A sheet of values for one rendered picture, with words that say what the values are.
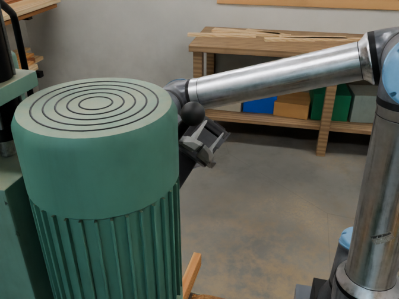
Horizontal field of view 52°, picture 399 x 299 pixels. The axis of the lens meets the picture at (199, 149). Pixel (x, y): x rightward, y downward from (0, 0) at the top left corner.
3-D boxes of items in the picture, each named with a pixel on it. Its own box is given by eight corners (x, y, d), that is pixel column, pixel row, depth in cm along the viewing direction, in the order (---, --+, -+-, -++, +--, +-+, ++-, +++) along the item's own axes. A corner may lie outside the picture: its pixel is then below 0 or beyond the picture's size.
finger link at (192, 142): (204, 111, 68) (198, 118, 77) (183, 140, 67) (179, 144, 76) (219, 123, 68) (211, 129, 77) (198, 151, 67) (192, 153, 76)
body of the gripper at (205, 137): (200, 109, 77) (193, 118, 89) (173, 146, 76) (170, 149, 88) (233, 133, 78) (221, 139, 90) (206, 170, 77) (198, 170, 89)
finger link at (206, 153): (219, 123, 68) (211, 129, 77) (198, 151, 67) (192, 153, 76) (234, 134, 68) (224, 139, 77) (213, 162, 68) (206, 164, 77)
